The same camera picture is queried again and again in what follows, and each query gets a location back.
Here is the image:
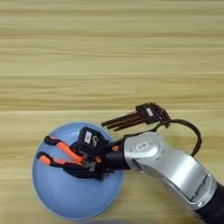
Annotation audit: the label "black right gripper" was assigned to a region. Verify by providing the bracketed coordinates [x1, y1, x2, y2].
[61, 139, 131, 182]

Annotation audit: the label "orange black needle-nose pliers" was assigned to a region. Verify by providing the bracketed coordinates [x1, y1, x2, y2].
[36, 135, 99, 176]

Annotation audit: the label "black hex key set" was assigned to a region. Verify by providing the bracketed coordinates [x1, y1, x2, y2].
[101, 101, 172, 132]

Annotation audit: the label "black box with white label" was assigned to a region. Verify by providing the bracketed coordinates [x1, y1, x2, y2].
[76, 126, 109, 155]

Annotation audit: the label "blue round plate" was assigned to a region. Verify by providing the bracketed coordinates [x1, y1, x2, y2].
[31, 122, 124, 221]

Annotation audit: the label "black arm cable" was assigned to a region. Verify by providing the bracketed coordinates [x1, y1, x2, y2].
[123, 118, 203, 158]

